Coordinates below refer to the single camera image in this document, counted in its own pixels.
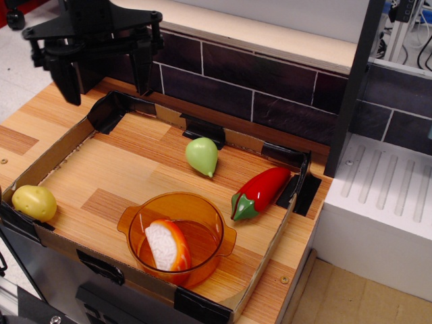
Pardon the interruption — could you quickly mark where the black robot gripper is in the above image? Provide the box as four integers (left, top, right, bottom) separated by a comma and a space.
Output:
22, 1, 164, 105

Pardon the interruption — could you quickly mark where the salmon sushi toy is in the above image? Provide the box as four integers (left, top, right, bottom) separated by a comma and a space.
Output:
144, 219, 191, 272

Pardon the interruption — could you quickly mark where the cardboard fence with black tape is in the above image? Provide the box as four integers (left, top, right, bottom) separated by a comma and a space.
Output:
1, 86, 331, 323

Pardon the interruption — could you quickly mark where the orange transparent plastic pot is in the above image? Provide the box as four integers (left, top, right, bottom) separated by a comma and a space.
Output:
117, 192, 237, 288

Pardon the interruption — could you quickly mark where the black office chair wheel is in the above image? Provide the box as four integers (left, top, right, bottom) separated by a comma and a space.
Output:
6, 8, 25, 30

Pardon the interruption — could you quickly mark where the green toy pear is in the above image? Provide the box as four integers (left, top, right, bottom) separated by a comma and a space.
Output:
185, 137, 218, 178

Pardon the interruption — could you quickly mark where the yellow toy potato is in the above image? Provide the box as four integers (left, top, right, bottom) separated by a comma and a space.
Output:
11, 185, 57, 223

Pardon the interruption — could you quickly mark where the red toy chili pepper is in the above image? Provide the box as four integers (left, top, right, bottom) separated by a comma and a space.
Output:
231, 167, 292, 221

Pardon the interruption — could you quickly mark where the white drain board sink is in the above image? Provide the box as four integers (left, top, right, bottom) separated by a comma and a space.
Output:
313, 135, 431, 300

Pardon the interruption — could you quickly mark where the black left corner post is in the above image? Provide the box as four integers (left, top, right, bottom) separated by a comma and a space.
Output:
59, 1, 112, 94

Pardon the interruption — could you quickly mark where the black vertical post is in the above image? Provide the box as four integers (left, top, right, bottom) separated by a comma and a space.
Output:
324, 1, 385, 178

